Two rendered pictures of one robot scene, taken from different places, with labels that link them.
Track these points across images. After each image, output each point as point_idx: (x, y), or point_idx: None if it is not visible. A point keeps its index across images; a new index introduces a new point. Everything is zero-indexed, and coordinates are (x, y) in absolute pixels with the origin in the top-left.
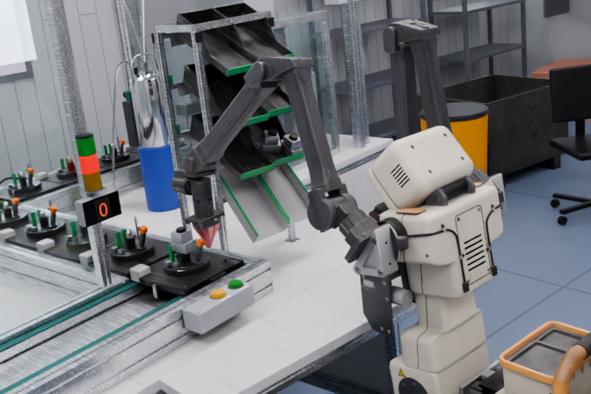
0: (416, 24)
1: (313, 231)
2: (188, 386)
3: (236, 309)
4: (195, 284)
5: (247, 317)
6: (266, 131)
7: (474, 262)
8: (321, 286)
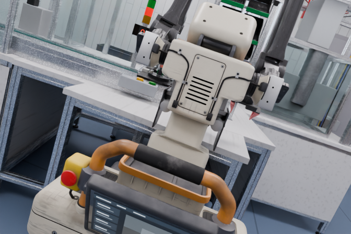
0: None
1: (243, 124)
2: (81, 86)
3: (141, 90)
4: (144, 77)
5: (148, 102)
6: None
7: (195, 96)
8: None
